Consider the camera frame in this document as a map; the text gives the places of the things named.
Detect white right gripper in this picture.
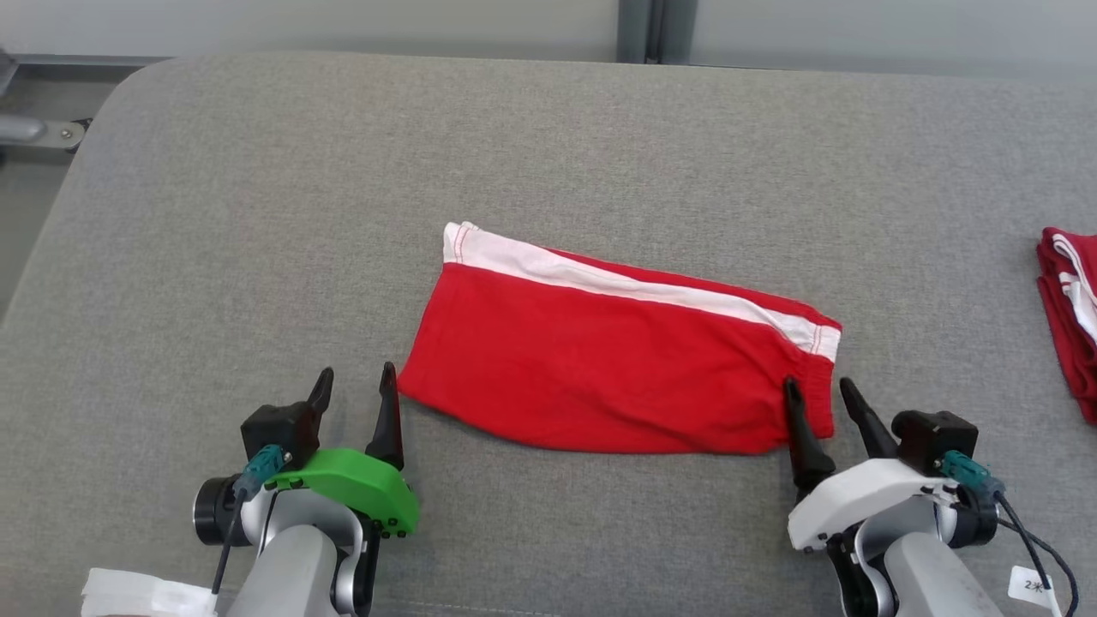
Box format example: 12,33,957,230
782,377,961,552

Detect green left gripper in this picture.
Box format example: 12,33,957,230
273,362,422,539

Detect red shorts with white band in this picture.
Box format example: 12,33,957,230
397,221,842,456

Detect red white basketball jersey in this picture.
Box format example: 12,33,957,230
1035,227,1097,427

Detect left cable with teal connector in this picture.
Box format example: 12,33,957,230
210,444,289,597

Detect small white cable label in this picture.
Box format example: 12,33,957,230
1007,565,1064,610

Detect metal floor bracket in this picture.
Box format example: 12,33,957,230
0,51,92,157

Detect grey partition post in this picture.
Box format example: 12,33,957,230
617,0,698,66

